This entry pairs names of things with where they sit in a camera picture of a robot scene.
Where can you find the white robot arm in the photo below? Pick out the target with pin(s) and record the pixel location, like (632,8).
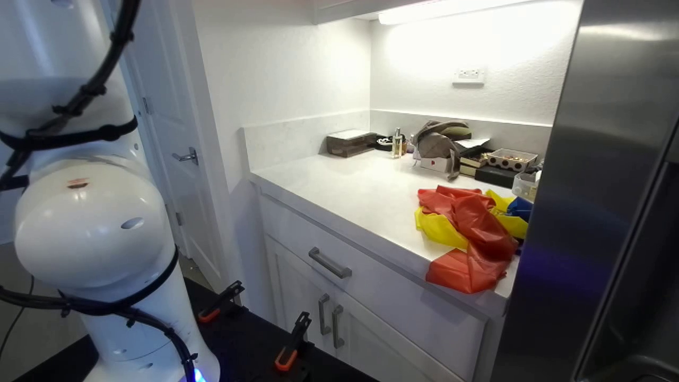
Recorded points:
(90,221)

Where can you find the dark brown box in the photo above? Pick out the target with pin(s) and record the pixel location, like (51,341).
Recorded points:
(348,143)

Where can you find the white drawer front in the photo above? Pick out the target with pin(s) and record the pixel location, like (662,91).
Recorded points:
(444,332)

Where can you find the small amber bottle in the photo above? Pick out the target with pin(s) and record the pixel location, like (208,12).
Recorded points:
(398,145)

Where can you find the yellow plastic bag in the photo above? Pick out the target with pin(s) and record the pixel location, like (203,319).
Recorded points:
(467,217)

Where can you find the white left cabinet door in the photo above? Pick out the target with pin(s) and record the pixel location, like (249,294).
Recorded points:
(297,290)

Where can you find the white cabinet door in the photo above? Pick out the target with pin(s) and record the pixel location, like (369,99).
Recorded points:
(297,290)
(378,350)

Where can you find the white right cabinet door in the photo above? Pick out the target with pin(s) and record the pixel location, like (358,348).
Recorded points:
(378,350)

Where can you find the red plastic bag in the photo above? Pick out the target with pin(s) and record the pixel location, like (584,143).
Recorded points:
(480,249)

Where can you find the black orange clamp near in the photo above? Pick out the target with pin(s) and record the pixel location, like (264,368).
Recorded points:
(286,359)

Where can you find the black orange clamp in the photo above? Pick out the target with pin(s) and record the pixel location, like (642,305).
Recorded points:
(286,359)
(223,304)

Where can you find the black orange clamp far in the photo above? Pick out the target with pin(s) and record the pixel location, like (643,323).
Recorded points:
(223,304)

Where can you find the black perforated robot table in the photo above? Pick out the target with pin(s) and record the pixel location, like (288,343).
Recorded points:
(243,341)

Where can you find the blue plastic bag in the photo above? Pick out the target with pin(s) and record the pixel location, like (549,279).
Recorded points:
(521,209)

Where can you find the white interior door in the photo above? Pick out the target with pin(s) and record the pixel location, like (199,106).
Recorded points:
(152,67)

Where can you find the stainless steel refrigerator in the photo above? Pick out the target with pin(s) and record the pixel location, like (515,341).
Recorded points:
(597,284)

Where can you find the silver drawer handle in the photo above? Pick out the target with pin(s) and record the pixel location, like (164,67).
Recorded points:
(329,263)

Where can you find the left cabinet door handle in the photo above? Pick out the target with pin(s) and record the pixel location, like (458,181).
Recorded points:
(324,325)

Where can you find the cabinet door handle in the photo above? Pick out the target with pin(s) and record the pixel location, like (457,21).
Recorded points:
(324,325)
(336,323)

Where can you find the right cabinet door handle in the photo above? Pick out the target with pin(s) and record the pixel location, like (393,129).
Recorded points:
(336,323)

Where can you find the silver door lever handle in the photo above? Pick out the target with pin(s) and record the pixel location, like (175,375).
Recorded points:
(189,155)

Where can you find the white wall outlet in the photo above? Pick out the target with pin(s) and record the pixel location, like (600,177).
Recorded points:
(469,77)

